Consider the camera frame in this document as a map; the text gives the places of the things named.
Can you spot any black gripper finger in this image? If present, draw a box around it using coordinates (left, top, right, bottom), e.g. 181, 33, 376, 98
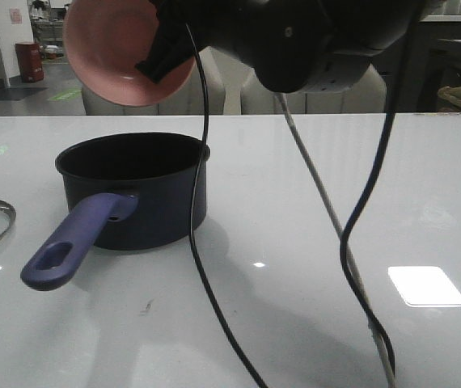
134, 22, 193, 83

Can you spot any pink plastic bowl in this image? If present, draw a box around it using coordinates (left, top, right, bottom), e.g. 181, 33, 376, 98
62, 1, 195, 107

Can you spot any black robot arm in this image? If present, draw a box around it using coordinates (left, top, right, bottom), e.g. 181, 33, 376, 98
135, 0, 442, 93

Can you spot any left grey upholstered chair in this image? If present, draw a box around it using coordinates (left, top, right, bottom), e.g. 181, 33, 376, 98
82, 48, 226, 116

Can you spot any grey upholstered chair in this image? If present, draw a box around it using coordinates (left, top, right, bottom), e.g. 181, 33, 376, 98
82, 48, 226, 116
240, 66, 387, 115

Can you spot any red trash bin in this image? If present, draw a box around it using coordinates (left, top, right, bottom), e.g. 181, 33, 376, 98
15, 42, 44, 82

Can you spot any dark blue saucepan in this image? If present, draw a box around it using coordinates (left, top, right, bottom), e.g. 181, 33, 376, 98
20, 133, 210, 291

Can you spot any right grey upholstered chair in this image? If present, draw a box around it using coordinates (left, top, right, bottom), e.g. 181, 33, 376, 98
240, 66, 387, 115

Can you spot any dark kitchen counter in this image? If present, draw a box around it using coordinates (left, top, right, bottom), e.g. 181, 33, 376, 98
375, 15, 461, 112

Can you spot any white cable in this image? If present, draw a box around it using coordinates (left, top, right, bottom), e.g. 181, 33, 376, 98
274, 91, 397, 388

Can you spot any thin black cable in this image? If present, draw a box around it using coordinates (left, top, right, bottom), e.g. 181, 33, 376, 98
184, 22, 270, 388

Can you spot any thick dark blue cable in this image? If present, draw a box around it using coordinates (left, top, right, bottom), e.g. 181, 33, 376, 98
338, 0, 425, 377

